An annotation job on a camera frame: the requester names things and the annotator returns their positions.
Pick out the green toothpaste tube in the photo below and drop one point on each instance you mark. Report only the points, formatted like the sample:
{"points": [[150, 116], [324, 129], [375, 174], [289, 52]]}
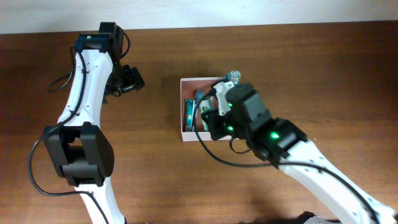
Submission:
{"points": [[189, 106]]}

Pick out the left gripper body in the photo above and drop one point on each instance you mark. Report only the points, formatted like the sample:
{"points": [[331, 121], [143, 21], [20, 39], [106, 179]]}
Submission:
{"points": [[124, 78]]}

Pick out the teal mouthwash bottle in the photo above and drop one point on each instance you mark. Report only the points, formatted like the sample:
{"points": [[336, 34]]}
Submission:
{"points": [[234, 76]]}

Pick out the blue white toothbrush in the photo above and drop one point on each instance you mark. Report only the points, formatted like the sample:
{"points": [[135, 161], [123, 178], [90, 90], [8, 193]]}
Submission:
{"points": [[198, 96]]}

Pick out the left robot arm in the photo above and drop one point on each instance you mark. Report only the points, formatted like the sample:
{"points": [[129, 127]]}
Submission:
{"points": [[78, 149]]}

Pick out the white cardboard box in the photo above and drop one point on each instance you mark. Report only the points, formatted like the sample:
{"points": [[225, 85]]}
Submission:
{"points": [[188, 89]]}

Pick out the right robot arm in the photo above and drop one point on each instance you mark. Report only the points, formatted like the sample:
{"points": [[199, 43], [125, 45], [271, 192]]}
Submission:
{"points": [[279, 143]]}

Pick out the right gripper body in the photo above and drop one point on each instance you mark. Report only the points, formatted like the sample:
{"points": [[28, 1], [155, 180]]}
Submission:
{"points": [[230, 120]]}

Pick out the green white packet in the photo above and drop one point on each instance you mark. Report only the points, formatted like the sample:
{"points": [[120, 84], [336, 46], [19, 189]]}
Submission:
{"points": [[206, 105]]}

